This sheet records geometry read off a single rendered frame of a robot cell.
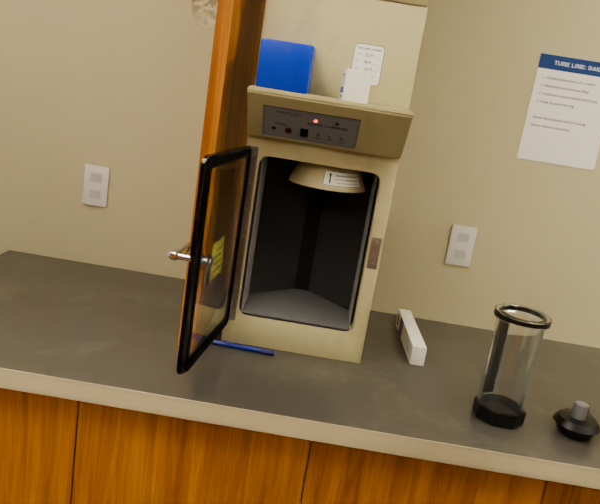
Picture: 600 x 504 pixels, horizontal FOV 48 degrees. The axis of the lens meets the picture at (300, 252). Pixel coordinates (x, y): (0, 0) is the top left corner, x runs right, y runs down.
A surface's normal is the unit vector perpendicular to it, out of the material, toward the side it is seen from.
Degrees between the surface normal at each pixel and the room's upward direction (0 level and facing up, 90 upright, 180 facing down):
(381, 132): 135
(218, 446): 90
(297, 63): 90
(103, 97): 90
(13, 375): 90
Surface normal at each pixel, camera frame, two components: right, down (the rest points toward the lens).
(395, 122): -0.15, 0.84
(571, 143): -0.06, 0.24
